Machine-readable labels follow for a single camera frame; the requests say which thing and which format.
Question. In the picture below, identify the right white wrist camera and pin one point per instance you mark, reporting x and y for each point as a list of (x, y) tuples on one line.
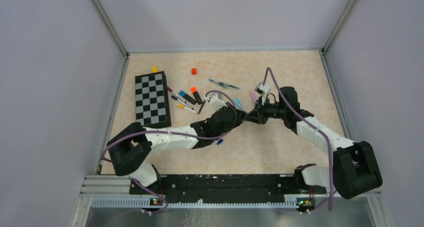
[(262, 89)]

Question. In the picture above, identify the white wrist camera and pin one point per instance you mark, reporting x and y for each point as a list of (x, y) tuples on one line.
[(215, 102), (262, 89)]

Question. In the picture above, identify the black blue cap highlighter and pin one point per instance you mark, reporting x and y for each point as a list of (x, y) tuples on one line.
[(187, 97)]

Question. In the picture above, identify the light blue pastel highlighter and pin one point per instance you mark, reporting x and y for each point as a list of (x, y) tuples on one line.
[(238, 104)]

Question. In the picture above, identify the black orange cap highlighter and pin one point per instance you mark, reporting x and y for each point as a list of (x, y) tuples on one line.
[(196, 95)]

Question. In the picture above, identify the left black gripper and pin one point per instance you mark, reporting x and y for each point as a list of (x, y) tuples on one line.
[(234, 111)]

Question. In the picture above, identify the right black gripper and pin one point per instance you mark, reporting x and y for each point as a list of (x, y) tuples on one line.
[(257, 114)]

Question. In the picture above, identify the black slim pen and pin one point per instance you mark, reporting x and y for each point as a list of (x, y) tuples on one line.
[(201, 107)]

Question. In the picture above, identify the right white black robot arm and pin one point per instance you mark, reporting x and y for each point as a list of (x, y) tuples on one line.
[(353, 169)]

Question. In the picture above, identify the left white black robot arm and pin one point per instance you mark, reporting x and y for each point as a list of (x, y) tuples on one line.
[(129, 149)]

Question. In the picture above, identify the black grey checkerboard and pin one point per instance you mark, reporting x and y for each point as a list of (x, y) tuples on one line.
[(152, 107)]

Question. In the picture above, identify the clear teal gel pen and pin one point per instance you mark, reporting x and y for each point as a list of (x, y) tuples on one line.
[(224, 85)]

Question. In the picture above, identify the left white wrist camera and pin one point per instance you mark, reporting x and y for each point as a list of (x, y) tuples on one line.
[(215, 102)]

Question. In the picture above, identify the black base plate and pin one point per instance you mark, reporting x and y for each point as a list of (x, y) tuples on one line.
[(231, 188)]

